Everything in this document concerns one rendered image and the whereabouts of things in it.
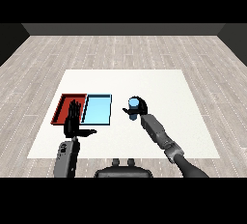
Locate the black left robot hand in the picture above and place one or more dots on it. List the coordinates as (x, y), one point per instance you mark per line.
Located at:
(71, 125)

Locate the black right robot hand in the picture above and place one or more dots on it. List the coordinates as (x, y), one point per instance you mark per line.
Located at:
(143, 106)

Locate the small blue can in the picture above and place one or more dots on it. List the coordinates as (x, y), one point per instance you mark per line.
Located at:
(133, 105)

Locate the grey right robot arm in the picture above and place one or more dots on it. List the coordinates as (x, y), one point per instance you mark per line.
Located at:
(167, 144)

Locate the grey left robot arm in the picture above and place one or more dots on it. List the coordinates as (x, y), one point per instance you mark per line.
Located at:
(67, 158)

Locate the shallow red open box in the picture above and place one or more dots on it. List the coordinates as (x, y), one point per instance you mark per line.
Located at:
(66, 109)

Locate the shallow light blue open box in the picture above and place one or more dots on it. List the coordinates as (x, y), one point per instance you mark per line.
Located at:
(96, 109)

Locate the dark grey robot body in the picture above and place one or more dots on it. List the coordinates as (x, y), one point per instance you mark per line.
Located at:
(123, 171)

